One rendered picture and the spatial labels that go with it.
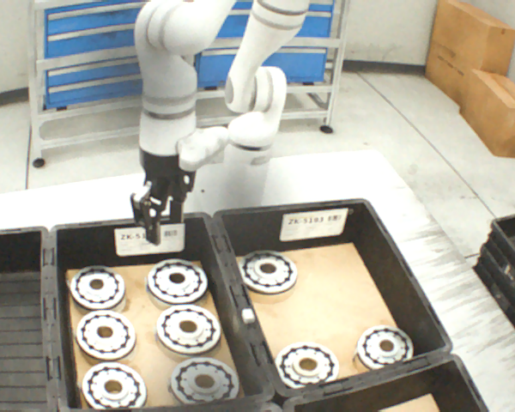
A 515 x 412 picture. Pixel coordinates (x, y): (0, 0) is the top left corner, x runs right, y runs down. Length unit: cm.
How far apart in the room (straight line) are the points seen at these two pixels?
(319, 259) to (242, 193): 21
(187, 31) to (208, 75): 214
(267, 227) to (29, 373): 53
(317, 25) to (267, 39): 194
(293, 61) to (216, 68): 41
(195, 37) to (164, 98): 9
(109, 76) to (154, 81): 199
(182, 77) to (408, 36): 372
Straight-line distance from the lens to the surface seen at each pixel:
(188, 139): 69
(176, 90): 65
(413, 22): 429
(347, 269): 104
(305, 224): 102
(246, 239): 100
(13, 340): 91
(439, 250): 138
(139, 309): 92
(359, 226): 107
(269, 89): 101
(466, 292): 130
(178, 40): 61
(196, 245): 98
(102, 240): 95
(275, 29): 89
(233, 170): 109
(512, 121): 355
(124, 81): 266
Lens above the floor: 152
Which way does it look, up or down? 38 degrees down
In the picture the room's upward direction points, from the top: 8 degrees clockwise
